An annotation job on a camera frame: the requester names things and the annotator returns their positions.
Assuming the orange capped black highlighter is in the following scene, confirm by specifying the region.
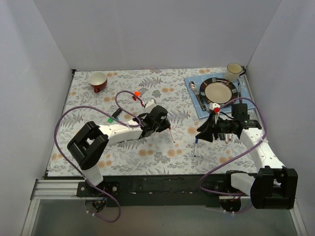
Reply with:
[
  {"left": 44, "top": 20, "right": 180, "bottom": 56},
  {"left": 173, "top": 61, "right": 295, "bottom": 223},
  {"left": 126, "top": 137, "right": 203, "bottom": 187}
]
[{"left": 219, "top": 133, "right": 225, "bottom": 141}]

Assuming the blue capped white pen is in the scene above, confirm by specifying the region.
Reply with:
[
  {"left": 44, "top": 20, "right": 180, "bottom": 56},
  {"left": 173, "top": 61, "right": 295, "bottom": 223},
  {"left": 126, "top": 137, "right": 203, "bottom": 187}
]
[{"left": 193, "top": 139, "right": 198, "bottom": 157}]

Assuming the green capped black highlighter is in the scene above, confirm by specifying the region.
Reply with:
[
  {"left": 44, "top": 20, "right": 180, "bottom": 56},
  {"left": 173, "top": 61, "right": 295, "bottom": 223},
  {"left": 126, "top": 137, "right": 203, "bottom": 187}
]
[{"left": 108, "top": 108, "right": 122, "bottom": 123}]

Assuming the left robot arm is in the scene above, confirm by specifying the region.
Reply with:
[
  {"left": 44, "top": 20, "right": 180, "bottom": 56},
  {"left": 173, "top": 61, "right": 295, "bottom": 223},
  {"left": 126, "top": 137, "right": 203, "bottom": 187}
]
[{"left": 67, "top": 105, "right": 170, "bottom": 197}]

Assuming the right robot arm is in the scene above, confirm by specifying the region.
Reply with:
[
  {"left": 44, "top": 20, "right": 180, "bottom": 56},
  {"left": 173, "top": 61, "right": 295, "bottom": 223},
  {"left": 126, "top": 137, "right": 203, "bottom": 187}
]
[{"left": 196, "top": 103, "right": 298, "bottom": 209}]

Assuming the black rimmed beige plate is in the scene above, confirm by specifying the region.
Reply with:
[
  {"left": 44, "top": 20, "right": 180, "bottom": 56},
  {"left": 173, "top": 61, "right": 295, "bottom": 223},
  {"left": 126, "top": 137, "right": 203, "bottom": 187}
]
[{"left": 199, "top": 77, "right": 238, "bottom": 105}]

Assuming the cream enamel mug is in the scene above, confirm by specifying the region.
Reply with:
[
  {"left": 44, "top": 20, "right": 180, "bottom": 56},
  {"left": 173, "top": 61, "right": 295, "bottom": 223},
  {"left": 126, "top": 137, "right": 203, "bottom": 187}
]
[{"left": 224, "top": 63, "right": 246, "bottom": 83}]

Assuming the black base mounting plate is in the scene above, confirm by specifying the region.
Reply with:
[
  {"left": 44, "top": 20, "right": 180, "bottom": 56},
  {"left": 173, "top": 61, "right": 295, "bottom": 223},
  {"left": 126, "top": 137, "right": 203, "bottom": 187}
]
[{"left": 76, "top": 176, "right": 253, "bottom": 208}]

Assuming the red ceramic cup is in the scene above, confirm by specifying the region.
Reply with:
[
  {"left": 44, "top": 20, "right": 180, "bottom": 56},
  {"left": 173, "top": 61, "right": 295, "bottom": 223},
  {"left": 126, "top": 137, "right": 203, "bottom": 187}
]
[{"left": 88, "top": 72, "right": 107, "bottom": 93}]

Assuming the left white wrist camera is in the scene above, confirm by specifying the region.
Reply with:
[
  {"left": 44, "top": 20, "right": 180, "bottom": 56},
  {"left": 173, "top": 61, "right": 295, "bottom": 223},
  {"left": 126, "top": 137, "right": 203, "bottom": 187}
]
[{"left": 145, "top": 99, "right": 157, "bottom": 113}]

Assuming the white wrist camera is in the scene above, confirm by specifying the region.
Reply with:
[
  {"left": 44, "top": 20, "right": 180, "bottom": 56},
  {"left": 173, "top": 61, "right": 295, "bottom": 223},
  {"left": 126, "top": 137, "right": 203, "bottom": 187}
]
[
  {"left": 145, "top": 99, "right": 157, "bottom": 113},
  {"left": 209, "top": 102, "right": 221, "bottom": 123}
]

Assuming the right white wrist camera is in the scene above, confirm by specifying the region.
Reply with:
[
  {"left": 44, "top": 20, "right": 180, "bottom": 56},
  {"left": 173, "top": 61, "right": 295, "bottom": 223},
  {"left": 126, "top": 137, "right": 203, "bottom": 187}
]
[{"left": 209, "top": 102, "right": 221, "bottom": 123}]

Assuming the steel fork patterned handle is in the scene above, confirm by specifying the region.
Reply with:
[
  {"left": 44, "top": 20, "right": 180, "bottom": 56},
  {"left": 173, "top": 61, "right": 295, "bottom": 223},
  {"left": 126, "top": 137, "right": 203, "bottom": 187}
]
[{"left": 195, "top": 94, "right": 207, "bottom": 111}]

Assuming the steel knife patterned handle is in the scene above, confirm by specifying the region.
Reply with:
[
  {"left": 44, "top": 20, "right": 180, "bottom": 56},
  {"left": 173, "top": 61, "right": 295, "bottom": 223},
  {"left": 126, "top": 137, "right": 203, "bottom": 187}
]
[{"left": 237, "top": 80, "right": 243, "bottom": 104}]

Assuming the steel spoon patterned handle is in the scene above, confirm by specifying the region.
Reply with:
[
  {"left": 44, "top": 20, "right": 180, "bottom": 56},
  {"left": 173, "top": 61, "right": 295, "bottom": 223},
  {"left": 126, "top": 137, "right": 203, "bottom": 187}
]
[{"left": 189, "top": 81, "right": 199, "bottom": 95}]

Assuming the aluminium frame rail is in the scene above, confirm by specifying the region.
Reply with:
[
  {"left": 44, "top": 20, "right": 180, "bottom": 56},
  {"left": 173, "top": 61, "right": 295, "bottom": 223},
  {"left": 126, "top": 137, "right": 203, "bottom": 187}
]
[{"left": 31, "top": 180, "right": 80, "bottom": 200}]

